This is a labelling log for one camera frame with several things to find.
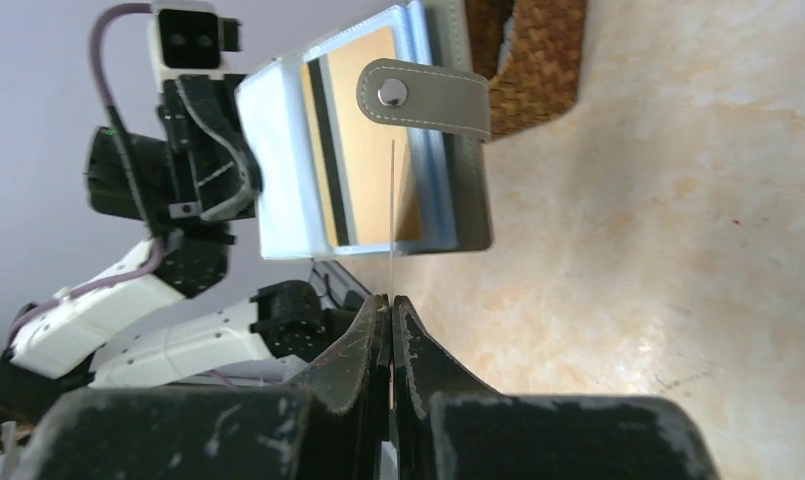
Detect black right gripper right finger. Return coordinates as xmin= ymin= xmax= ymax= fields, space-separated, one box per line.
xmin=391 ymin=296 xmax=719 ymax=479

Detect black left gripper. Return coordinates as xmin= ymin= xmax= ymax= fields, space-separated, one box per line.
xmin=83 ymin=72 xmax=264 ymax=299

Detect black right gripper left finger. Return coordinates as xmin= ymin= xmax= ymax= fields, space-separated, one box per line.
xmin=17 ymin=295 xmax=390 ymax=480

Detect gold credit card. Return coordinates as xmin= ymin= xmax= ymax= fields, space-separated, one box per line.
xmin=299 ymin=26 xmax=424 ymax=249

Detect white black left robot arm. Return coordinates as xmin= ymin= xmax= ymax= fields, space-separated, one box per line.
xmin=0 ymin=73 xmax=332 ymax=452

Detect brown wicker basket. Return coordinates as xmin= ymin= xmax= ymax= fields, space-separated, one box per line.
xmin=464 ymin=0 xmax=588 ymax=139

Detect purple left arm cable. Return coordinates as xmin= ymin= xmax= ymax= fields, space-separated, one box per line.
xmin=4 ymin=1 xmax=168 ymax=346

